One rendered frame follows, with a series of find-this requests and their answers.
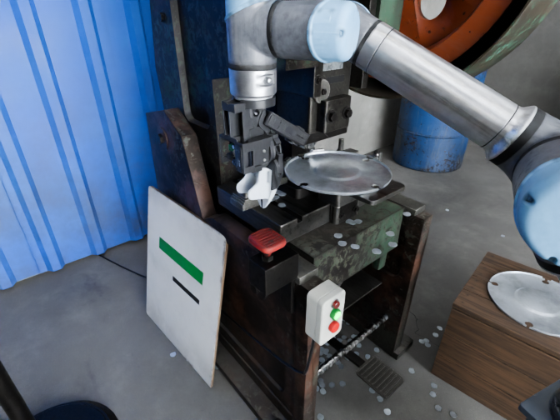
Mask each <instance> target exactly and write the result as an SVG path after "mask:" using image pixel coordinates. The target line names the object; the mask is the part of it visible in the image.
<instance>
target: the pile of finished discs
mask: <svg viewBox="0 0 560 420"><path fill-rule="evenodd" d="M542 280H545V278H543V277H542V276H539V275H536V274H532V273H529V272H517V271H509V272H500V273H498V274H496V275H494V276H492V277H491V279H490V282H488V284H487V290H488V294H489V296H490V298H491V299H492V301H493V302H494V304H495V305H496V306H497V307H498V308H499V309H500V310H501V311H502V312H503V313H505V314H506V315H507V316H509V317H510V318H511V319H513V320H514V321H516V322H517V323H520V324H522V325H523V326H525V327H526V326H527V325H526V324H525V322H530V323H531V324H532V325H533V327H530V329H532V330H534V331H537V332H539V333H544V334H547V335H550V336H554V337H559V338H560V283H558V282H554V281H553V280H552V281H549V280H547V281H548V282H549V284H545V283H543V282H542ZM491 282H495V283H497V284H498V286H494V285H492V283H491Z"/></svg>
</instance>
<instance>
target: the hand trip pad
mask: <svg viewBox="0 0 560 420"><path fill-rule="evenodd" d="M248 240H249V242H250V243H251V244H252V245H253V246H254V247H255V248H257V249H258V250H259V251H261V252H262V253H263V255H264V256H265V257H270V256H271V253H273V252H275V251H277V250H278V249H280V248H283V247H284V246H285V245H286V238H285V237H284V236H282V235H281V234H279V233H277V232H275V231H274V230H272V229H271V228H268V227H265V228H263V229H260V230H258V231H256V232H253V233H252V234H250V235H249V237H248Z"/></svg>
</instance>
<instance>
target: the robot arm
mask: <svg viewBox="0 0 560 420"><path fill-rule="evenodd" d="M225 5H226V17H225V18H224V20H225V23H226V27H227V52H228V63H229V69H228V70H229V83H230V93H231V94H232V99H228V100H222V117H223V128H224V133H221V134H219V142H220V151H221V161H222V163H225V162H228V161H231V160H232V164H233V165H234V166H236V170H237V171H239V172H240V173H243V174H244V175H245V176H244V178H243V179H242V180H241V181H240V182H238V183H237V191H238V192H239V193H248V195H247V196H248V198H249V199H251V200H254V199H257V200H258V202H259V205H260V207H261V208H265V207H266V206H267V205H268V204H269V203H270V202H271V201H272V199H273V196H274V195H275V192H276V191H277V188H278V187H279V184H280V182H281V179H282V177H283V154H282V147H281V141H280V139H279V138H278V134H279V135H281V136H283V137H284V138H285V139H284V140H286V141H288V142H289V143H290V144H294V145H296V146H297V145H300V146H303V147H304V146H305V144H306V142H307V140H308V138H309V136H310V135H309V134H308V133H306V132H305V130H304V129H303V128H301V127H300V126H298V125H295V124H292V123H290V122H288V121H287V120H285V119H283V118H282V117H279V116H278V115H277V114H275V113H274V112H271V111H268V110H267V109H266V108H270V107H273V106H275V104H276V96H275V95H274V94H275V93H276V92H277V58H282V59H295V60H308V61H319V62H321V63H332V62H346V61H349V62H350V63H352V64H354V65H355V66H357V67H358V68H360V69H362V70H363V71H364V72H366V73H368V74H369V75H371V76H372V77H374V78H376V79H377V80H378V81H380V82H381V83H383V84H385V85H386V86H388V87H389V88H391V89H392V90H394V91H395V92H397V93H399V94H400V95H402V96H403V97H405V98H406V99H407V100H409V101H411V102H412V103H414V104H416V105H417V106H419V107H420V108H421V109H423V110H425V111H426V112H428V113H430V114H431V115H433V116H434V117H435V118H437V119H439V120H440V121H442V122H443V123H445V124H447V125H448V126H449V127H450V128H453V129H454V130H456V131H457V132H459V133H461V134H462V135H463V136H464V137H466V138H468V139H470V140H471V141H473V142H474V143H476V144H477V145H478V146H480V147H481V148H484V150H485V154H486V159H487V160H489V161H490V162H492V163H494V164H495V165H497V166H498V167H499V168H500V169H502V170H503V171H504V172H505V174H506V175H507V176H508V178H509V179H510V181H511V182H512V191H513V198H514V204H513V216H514V220H515V223H516V226H517V230H518V231H519V233H520V235H521V237H522V239H523V240H524V242H525V243H526V244H527V245H528V246H529V247H530V248H531V249H532V252H533V254H534V256H535V258H536V260H537V263H538V265H539V266H540V267H541V268H542V269H543V270H545V271H547V272H548V273H551V274H554V275H557V278H558V280H559V282H560V120H559V119H557V118H555V117H553V116H551V115H549V114H548V113H546V112H544V111H543V110H541V109H540V108H538V107H536V106H530V107H520V106H518V105H517V104H516V103H514V102H512V101H511V100H509V99H507V98H506V97H504V96H503V95H501V94H500V93H498V92H496V91H494V90H493V89H491V88H490V87H488V86H486V85H485V84H483V83H482V82H479V81H478V80H477V79H476V78H474V77H472V76H470V75H468V74H467V73H465V72H464V71H462V70H461V69H459V68H458V67H455V66H454V65H452V64H451V63H450V62H448V61H446V60H444V59H443V58H441V57H439V56H438V55H437V54H435V53H433V52H431V51H430V50H428V49H426V48H425V47H424V46H422V45H420V44H419V43H417V42H415V41H413V40H412V39H411V38H409V37H407V36H406V35H404V34H402V33H401V32H399V31H398V30H396V29H395V28H393V27H391V26H389V25H388V24H386V23H385V22H382V21H381V20H379V19H378V18H376V17H374V16H373V15H372V14H370V12H369V11H368V10H367V9H366V8H365V7H364V6H363V5H362V4H361V3H359V2H354V1H347V0H291V1H285V0H225ZM226 141H229V144H228V150H229V151H230V152H228V153H227V155H225V156H223V142H226ZM266 166H267V167H266Z"/></svg>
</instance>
